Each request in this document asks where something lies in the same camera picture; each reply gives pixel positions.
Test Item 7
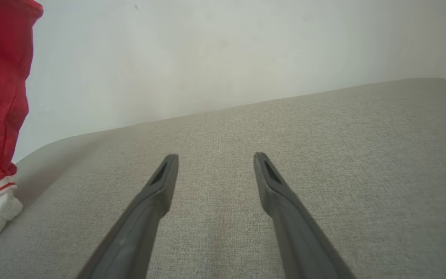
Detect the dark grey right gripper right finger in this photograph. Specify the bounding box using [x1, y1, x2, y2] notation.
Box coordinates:
[253, 152, 357, 279]

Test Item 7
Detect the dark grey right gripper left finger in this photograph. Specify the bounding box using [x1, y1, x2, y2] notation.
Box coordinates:
[77, 154, 179, 279]

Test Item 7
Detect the grey fabric sofa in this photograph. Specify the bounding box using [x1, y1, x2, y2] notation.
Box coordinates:
[0, 77, 446, 279]

